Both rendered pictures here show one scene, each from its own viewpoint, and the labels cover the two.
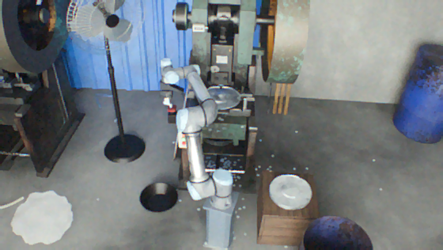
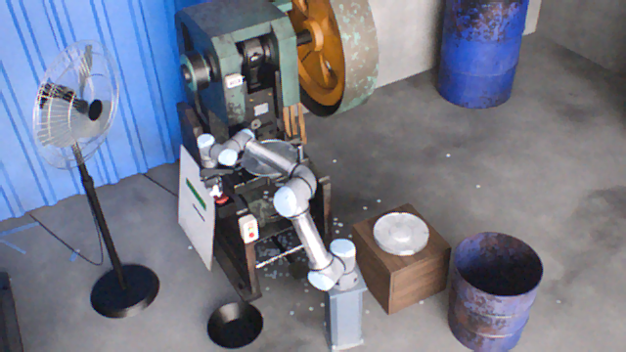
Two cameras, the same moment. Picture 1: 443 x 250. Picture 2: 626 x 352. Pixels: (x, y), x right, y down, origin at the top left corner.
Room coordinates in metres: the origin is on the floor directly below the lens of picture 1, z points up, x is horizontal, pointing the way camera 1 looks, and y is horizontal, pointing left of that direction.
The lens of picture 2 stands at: (-0.35, 1.06, 2.82)
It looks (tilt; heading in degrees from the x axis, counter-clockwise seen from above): 40 degrees down; 332
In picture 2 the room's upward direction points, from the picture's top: 3 degrees counter-clockwise
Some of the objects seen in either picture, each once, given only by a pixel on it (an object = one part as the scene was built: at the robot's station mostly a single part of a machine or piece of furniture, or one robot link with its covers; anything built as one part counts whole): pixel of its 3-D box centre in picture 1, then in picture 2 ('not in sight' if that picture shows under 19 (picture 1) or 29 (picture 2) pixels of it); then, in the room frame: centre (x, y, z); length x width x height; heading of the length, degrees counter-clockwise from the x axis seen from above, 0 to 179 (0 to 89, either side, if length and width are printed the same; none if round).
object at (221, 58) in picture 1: (221, 60); (257, 110); (2.12, 0.02, 1.04); 0.17 x 0.15 x 0.30; 0
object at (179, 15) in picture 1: (186, 17); (199, 70); (2.18, 0.26, 1.31); 0.22 x 0.12 x 0.22; 0
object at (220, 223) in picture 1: (220, 221); (342, 307); (1.39, -0.02, 0.23); 0.19 x 0.19 x 0.45; 74
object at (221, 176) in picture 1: (221, 182); (341, 255); (1.39, -0.02, 0.62); 0.13 x 0.12 x 0.14; 114
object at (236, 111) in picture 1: (220, 100); (260, 161); (2.16, 0.02, 0.68); 0.45 x 0.30 x 0.06; 90
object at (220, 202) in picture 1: (221, 195); (342, 271); (1.39, -0.02, 0.50); 0.15 x 0.15 x 0.10
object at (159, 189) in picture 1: (159, 199); (236, 328); (1.70, 0.46, 0.04); 0.30 x 0.30 x 0.07
